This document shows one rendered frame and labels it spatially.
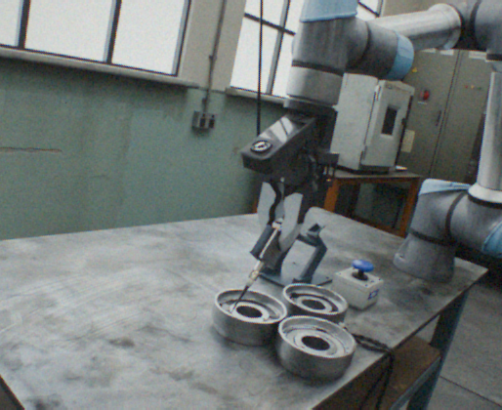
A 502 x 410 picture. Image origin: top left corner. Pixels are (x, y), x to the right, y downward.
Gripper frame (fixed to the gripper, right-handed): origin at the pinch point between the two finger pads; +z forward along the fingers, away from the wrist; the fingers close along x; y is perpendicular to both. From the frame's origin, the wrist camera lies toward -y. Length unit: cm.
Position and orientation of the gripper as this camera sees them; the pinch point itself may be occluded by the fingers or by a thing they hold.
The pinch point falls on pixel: (272, 240)
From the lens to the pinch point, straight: 66.5
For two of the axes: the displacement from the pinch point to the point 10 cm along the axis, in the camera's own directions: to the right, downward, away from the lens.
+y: 6.3, -0.6, 7.7
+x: -7.5, -2.9, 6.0
